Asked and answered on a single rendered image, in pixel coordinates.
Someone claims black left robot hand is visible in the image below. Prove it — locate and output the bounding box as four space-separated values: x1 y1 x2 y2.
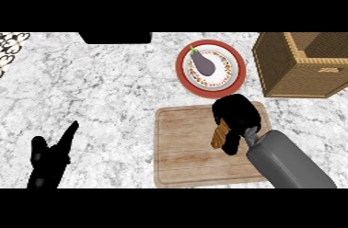
25 120 80 189

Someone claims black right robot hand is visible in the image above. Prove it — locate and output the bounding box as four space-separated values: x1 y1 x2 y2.
210 93 262 156

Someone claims brown croissant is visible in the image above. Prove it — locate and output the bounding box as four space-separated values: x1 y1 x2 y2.
209 119 233 150

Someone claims wooden cutting board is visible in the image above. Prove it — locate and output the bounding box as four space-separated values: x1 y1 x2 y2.
154 100 274 188

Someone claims brown wicker basket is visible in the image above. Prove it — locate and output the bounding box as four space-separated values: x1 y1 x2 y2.
252 32 348 99

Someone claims red rimmed patterned plate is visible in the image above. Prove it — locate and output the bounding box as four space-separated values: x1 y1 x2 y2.
173 39 247 99

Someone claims purple eggplant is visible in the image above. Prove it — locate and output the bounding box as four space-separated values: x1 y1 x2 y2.
188 45 218 77

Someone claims black appliance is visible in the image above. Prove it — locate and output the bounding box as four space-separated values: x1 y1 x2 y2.
77 32 154 45

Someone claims black and white patterned mat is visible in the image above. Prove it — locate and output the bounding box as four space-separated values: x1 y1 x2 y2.
0 32 33 79

